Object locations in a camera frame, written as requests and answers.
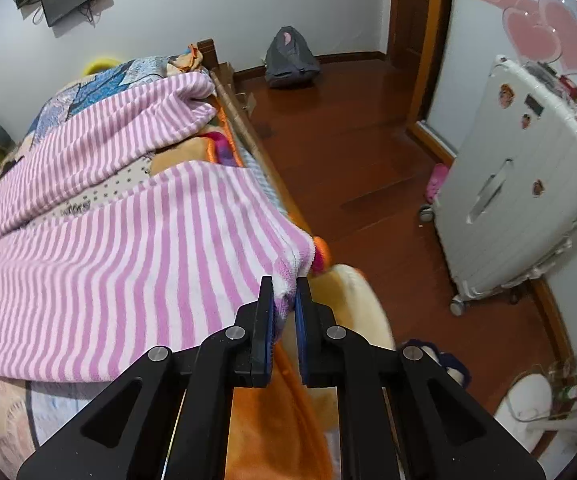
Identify wooden door frame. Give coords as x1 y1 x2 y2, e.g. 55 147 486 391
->
385 0 456 161

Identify grey backpack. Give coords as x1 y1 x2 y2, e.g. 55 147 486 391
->
264 26 320 89

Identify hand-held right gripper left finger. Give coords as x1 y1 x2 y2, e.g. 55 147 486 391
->
16 276 275 480

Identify pink slipper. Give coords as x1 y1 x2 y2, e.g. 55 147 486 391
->
424 162 450 202

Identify yellow foam tube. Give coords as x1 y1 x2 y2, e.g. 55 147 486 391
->
82 56 119 77

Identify blue patchwork blanket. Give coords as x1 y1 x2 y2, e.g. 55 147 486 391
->
0 52 294 453

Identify dark blue slippers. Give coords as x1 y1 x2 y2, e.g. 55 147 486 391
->
398 340 471 386

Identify orange fleece blanket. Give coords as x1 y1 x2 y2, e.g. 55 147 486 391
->
148 42 399 480

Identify wooden bed frame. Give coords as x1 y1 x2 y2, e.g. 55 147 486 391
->
196 38 319 241

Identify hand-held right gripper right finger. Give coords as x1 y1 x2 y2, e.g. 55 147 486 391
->
293 276 561 480

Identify pink striped pants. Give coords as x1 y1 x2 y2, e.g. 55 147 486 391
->
0 71 316 386

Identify pink heart wall decal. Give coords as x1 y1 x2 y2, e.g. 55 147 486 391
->
458 0 577 76

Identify white hard suitcase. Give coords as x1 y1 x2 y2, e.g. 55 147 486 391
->
421 54 577 317

